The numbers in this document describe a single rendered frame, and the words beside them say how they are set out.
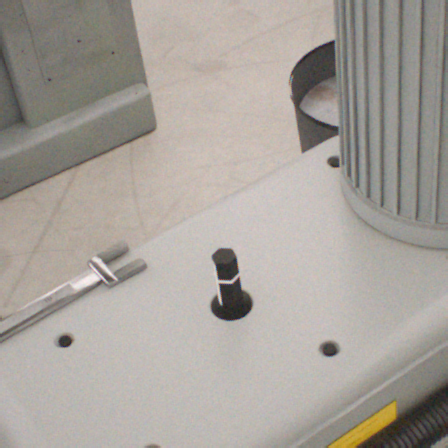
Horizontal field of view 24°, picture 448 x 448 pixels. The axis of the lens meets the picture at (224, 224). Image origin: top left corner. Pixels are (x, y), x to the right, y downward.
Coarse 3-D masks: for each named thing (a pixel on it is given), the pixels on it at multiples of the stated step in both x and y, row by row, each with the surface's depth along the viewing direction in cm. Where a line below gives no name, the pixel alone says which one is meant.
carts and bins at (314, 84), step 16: (320, 48) 331; (304, 64) 328; (320, 64) 334; (304, 80) 331; (320, 80) 338; (336, 80) 337; (304, 96) 334; (320, 96) 332; (336, 96) 331; (304, 112) 307; (320, 112) 326; (336, 112) 325; (304, 128) 315; (320, 128) 307; (336, 128) 302; (304, 144) 322
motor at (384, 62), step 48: (336, 0) 84; (384, 0) 77; (432, 0) 75; (336, 48) 87; (384, 48) 80; (432, 48) 77; (384, 96) 83; (432, 96) 81; (384, 144) 87; (432, 144) 84; (384, 192) 91; (432, 192) 87; (432, 240) 91
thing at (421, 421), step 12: (444, 396) 91; (420, 408) 90; (432, 408) 90; (444, 408) 90; (408, 420) 89; (420, 420) 89; (432, 420) 89; (444, 420) 90; (384, 432) 90; (396, 432) 89; (408, 432) 89; (420, 432) 89; (432, 432) 89; (444, 432) 90; (372, 444) 88; (384, 444) 88; (396, 444) 88; (408, 444) 88; (420, 444) 89; (432, 444) 90
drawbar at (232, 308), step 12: (216, 252) 86; (228, 252) 86; (216, 264) 85; (228, 264) 85; (228, 276) 86; (228, 288) 87; (240, 288) 88; (228, 300) 88; (240, 300) 89; (228, 312) 89; (240, 312) 90
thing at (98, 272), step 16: (96, 256) 95; (112, 256) 95; (96, 272) 94; (128, 272) 93; (64, 288) 93; (80, 288) 92; (32, 304) 92; (48, 304) 91; (64, 304) 92; (0, 320) 91; (16, 320) 90; (32, 320) 90; (0, 336) 89
